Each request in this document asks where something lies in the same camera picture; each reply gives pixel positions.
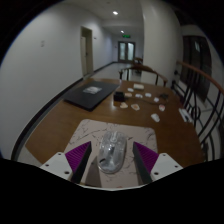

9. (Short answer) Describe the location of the dark closed laptop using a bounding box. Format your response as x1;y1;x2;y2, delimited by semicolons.
62;80;120;112

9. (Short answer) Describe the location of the small black box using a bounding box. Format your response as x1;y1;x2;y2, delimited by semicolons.
113;91;125;103

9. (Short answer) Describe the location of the dark-framed window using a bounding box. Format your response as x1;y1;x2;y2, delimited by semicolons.
181;34;213;102

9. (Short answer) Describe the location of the white side door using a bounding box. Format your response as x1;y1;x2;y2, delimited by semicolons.
79;26;95;79

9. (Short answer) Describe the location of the wooden armchair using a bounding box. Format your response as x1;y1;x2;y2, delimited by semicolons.
118;62;170;88

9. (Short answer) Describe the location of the black railing with wooden handrail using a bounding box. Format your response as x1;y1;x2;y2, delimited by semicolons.
171;59;224;162

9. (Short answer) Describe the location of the flat white box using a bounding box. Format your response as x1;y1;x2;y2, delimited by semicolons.
132;83;146;91

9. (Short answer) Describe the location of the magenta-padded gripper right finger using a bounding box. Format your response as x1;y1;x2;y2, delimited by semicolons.
132;141;184;185

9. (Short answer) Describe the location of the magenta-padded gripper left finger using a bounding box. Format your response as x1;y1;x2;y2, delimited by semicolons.
39;140;103;188

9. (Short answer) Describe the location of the transparent computer mouse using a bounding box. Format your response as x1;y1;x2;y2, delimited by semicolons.
97;130;128;175

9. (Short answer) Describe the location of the white marble-print mouse pad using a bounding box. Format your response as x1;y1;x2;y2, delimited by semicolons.
63;118;159;190

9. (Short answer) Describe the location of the glazed double door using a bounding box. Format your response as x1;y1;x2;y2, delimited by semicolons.
117;40;137;63

